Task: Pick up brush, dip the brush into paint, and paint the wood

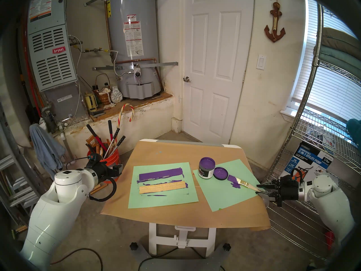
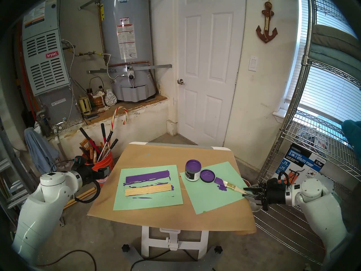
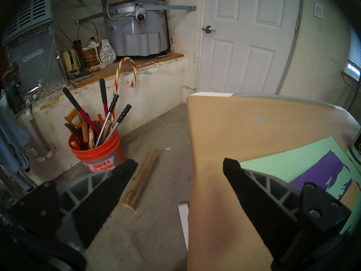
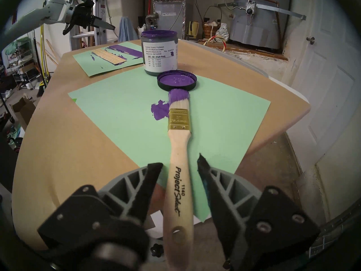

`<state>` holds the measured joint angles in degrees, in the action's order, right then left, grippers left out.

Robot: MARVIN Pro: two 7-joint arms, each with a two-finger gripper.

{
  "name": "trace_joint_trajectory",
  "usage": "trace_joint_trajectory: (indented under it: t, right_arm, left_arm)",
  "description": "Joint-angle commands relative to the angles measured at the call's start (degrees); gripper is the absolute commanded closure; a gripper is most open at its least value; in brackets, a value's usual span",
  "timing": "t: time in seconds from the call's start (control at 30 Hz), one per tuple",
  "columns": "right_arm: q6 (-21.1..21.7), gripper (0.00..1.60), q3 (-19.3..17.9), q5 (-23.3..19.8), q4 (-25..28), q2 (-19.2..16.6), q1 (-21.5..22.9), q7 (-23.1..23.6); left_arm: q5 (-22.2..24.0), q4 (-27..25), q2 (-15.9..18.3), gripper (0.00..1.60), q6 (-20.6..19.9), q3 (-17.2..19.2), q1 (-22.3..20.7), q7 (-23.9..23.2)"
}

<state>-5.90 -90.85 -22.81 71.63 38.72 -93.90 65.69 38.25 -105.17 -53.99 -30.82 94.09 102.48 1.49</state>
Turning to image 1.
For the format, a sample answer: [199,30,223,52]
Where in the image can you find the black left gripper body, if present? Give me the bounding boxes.
[94,161,115,184]

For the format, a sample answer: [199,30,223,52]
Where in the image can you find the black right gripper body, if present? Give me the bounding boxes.
[272,180,300,207]

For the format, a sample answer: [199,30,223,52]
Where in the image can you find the wooden-handled paintbrush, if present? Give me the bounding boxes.
[235,178,263,193]

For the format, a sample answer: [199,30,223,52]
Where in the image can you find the purple paint jar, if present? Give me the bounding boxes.
[198,157,216,179]

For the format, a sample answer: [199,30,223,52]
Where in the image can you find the orange plastic bucket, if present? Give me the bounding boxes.
[87,149,120,183]

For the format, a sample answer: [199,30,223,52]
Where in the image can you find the wooden dowel sticks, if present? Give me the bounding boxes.
[90,183,108,195]

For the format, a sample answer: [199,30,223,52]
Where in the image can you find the black-grip metal tool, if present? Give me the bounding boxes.
[109,136,126,156]
[104,128,120,158]

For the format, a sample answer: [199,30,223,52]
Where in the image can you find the utility pump box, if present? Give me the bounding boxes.
[279,141,334,185]

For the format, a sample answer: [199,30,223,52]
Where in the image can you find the light green paper sheet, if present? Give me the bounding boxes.
[128,162,199,209]
[193,159,266,212]

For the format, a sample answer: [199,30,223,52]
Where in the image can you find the purple jar lid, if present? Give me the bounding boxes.
[213,167,229,181]

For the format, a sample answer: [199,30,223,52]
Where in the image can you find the striped candy cane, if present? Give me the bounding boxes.
[114,103,135,145]

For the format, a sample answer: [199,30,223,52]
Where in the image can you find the red plastic object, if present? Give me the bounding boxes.
[324,231,335,250]

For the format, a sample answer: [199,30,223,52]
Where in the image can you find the blue hanging cloth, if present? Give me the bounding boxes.
[29,124,66,178]

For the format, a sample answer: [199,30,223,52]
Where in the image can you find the printed newspaper stack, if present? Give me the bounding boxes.
[306,124,342,149]

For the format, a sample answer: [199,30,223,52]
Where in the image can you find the wooden ledge board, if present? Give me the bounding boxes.
[89,93,173,122]

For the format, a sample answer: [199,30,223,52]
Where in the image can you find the brown kraft paper cover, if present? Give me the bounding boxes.
[101,141,271,231]

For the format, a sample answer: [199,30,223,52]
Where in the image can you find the yellow jug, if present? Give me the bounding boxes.
[84,93,98,112]

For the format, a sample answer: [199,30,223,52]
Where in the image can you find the white window sill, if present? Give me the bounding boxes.
[280,108,299,123]

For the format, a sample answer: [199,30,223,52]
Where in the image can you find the foil-wrapped bundle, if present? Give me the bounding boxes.
[111,86,123,103]

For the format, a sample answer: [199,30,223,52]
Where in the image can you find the teal fabric object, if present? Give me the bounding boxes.
[346,119,361,149]

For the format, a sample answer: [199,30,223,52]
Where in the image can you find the grey metal ladder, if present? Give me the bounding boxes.
[0,104,40,226]

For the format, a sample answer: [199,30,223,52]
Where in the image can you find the white panel door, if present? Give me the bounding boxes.
[183,0,255,145]

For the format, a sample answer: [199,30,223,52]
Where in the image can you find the white window blinds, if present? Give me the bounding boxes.
[292,0,361,121]

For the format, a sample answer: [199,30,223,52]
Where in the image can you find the copper pipe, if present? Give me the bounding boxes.
[114,58,164,90]

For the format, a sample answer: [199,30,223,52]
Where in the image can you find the grey Bryant furnace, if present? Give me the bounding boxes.
[27,0,88,123]

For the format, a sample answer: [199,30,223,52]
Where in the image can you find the grey water heater tank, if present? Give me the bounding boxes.
[106,0,162,99]

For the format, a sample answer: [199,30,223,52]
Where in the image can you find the teal green cushion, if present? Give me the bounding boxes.
[313,45,361,79]

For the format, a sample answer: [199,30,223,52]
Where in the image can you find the olive green cushion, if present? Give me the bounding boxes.
[322,27,361,52]

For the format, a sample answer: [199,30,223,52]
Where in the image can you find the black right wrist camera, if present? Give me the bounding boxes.
[281,175,299,186]

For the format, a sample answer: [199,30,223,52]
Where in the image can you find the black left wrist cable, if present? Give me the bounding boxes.
[89,177,117,202]

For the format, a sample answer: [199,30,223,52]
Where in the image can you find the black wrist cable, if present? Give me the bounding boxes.
[89,177,117,202]
[290,168,304,184]

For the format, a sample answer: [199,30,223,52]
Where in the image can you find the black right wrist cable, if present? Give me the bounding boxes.
[290,168,304,184]

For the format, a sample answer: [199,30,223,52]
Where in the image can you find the wicker basket with handle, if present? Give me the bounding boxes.
[94,73,112,106]

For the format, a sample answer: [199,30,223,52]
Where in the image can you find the black floor cable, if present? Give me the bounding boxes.
[51,248,103,271]

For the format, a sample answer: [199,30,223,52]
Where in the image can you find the black base cable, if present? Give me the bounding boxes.
[138,247,181,271]

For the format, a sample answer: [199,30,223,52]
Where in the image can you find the metal heater strap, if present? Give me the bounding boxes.
[93,62,179,71]

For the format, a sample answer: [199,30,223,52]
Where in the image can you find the chrome wire shelf rack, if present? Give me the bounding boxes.
[262,4,361,262]

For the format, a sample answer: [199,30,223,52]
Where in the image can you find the rusty anchor wall decoration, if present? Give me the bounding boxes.
[264,0,286,43]

